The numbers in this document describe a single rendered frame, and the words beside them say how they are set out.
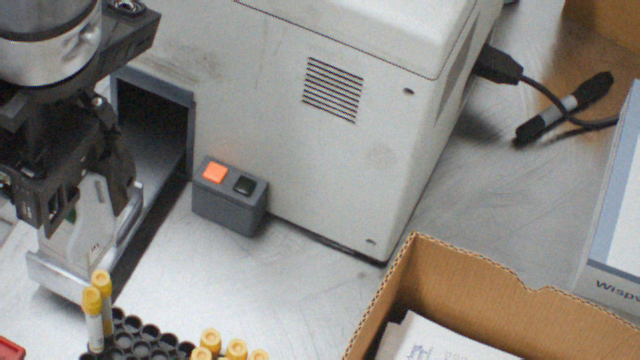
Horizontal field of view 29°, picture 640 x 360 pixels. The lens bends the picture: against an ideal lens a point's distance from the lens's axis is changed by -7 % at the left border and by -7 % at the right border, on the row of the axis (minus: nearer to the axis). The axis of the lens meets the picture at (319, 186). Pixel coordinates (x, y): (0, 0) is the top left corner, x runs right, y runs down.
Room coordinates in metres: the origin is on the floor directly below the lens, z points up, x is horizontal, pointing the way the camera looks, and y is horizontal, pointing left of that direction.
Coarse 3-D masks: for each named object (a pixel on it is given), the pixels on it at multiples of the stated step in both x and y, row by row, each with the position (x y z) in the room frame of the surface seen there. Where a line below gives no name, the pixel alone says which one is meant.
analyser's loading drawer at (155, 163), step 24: (144, 120) 0.69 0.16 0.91; (168, 120) 0.69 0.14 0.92; (144, 144) 0.66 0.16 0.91; (168, 144) 0.67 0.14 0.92; (144, 168) 0.64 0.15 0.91; (168, 168) 0.64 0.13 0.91; (144, 192) 0.61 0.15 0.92; (144, 216) 0.59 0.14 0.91; (120, 240) 0.56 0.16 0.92; (48, 264) 0.51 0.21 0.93; (48, 288) 0.51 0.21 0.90; (72, 288) 0.50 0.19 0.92
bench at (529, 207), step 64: (576, 64) 0.89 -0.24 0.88; (512, 128) 0.79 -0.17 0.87; (576, 128) 0.80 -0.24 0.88; (448, 192) 0.70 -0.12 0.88; (512, 192) 0.71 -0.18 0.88; (576, 192) 0.73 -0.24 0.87; (0, 256) 0.54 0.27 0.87; (128, 256) 0.57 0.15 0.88; (192, 256) 0.58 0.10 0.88; (256, 256) 0.60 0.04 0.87; (320, 256) 0.61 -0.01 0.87; (512, 256) 0.64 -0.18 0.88; (576, 256) 0.65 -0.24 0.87; (0, 320) 0.48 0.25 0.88; (64, 320) 0.49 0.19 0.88; (192, 320) 0.52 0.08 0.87; (256, 320) 0.53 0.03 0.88; (320, 320) 0.54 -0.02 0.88
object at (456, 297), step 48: (432, 240) 0.55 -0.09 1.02; (384, 288) 0.50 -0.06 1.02; (432, 288) 0.54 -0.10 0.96; (480, 288) 0.53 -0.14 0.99; (528, 288) 0.53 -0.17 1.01; (384, 336) 0.51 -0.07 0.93; (432, 336) 0.51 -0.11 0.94; (480, 336) 0.53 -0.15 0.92; (528, 336) 0.52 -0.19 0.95; (576, 336) 0.51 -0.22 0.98; (624, 336) 0.50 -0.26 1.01
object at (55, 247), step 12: (60, 228) 0.45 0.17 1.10; (72, 228) 0.45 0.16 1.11; (48, 240) 0.45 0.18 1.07; (60, 240) 0.45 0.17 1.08; (48, 252) 0.46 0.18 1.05; (60, 252) 0.45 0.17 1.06; (96, 252) 0.45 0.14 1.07; (72, 264) 0.45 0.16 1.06; (84, 264) 0.44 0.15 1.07; (96, 264) 0.45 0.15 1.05
